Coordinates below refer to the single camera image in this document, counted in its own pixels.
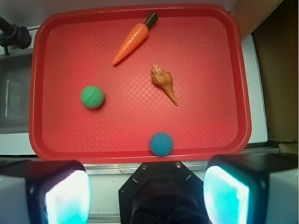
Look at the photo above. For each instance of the red plastic tray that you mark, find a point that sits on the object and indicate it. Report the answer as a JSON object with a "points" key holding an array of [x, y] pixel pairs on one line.
{"points": [[198, 44]]}

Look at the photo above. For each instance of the steel sink basin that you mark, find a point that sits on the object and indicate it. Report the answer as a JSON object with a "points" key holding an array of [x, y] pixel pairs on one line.
{"points": [[15, 77]]}

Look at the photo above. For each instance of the green dimpled ball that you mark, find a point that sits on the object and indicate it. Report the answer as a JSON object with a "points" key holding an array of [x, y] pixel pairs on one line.
{"points": [[92, 97]]}

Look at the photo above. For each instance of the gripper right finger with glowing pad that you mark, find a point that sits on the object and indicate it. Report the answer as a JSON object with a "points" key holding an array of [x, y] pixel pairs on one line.
{"points": [[252, 189]]}

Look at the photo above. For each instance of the brown conch seashell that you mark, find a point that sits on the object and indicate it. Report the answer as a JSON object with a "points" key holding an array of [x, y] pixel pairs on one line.
{"points": [[163, 79]]}

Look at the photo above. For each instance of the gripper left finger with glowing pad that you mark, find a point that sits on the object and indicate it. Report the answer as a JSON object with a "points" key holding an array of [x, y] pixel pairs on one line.
{"points": [[44, 192]]}

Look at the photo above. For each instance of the blue dimpled ball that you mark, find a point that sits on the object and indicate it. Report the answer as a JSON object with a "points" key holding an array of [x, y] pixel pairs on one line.
{"points": [[161, 144]]}

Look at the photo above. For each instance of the orange toy carrot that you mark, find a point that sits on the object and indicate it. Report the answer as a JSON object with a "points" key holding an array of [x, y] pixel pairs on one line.
{"points": [[134, 38]]}

